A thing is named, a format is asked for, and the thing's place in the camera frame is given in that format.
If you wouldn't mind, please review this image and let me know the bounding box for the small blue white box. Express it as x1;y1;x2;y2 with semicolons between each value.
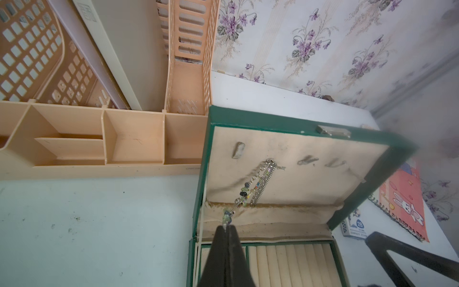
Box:
341;209;368;240

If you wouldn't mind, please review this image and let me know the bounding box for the beaded silver jewelry chain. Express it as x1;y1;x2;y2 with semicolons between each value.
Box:
221;158;286;227

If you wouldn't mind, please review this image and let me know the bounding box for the green jewelry box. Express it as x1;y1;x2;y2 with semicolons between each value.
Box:
186;106;417;287

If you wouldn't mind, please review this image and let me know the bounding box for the beige folder in organizer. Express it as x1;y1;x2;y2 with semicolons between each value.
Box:
50;1;168;112

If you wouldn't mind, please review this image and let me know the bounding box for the pink cartoon spiral notebook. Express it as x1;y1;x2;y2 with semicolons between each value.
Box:
368;159;429;242

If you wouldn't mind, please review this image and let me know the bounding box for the peach plastic file organizer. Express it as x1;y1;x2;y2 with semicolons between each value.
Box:
1;1;220;180

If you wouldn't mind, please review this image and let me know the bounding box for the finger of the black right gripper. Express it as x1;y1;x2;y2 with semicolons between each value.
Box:
365;232;459;287

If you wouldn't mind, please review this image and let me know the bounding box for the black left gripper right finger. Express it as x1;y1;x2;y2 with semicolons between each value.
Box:
225;225;255;287

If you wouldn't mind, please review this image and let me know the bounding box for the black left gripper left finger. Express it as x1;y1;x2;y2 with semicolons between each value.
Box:
198;226;228;287

